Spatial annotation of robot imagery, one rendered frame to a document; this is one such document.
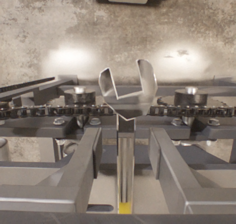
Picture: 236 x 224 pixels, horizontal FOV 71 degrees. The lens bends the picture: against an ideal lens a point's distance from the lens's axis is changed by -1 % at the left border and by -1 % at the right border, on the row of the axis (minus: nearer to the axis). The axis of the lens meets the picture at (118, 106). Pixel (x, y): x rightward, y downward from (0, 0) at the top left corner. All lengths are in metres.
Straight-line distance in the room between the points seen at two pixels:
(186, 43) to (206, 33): 0.15
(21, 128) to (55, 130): 0.08
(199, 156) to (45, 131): 0.33
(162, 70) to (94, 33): 0.57
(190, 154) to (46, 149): 0.47
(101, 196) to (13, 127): 0.33
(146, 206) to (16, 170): 0.13
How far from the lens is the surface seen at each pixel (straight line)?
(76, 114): 0.38
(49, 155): 0.65
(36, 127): 0.44
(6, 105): 0.45
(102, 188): 0.17
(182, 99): 0.45
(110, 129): 0.39
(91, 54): 1.32
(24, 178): 0.19
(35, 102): 0.57
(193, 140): 0.46
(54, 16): 1.42
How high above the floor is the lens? 1.30
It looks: 76 degrees down
